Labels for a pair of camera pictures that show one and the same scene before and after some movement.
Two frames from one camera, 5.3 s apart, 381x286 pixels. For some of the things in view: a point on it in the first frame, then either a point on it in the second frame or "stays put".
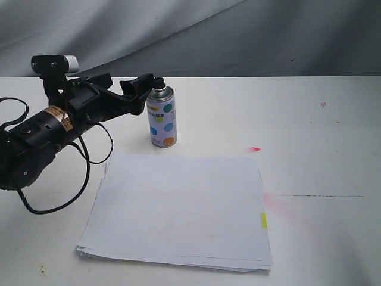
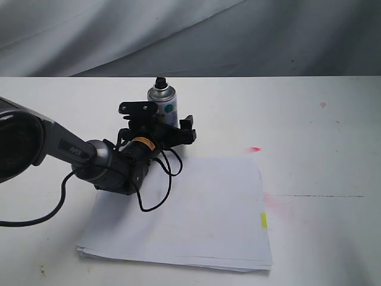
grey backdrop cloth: (195, 38) stays put
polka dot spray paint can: (162, 115) stays put
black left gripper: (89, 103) to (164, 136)
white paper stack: (205, 211) stays put
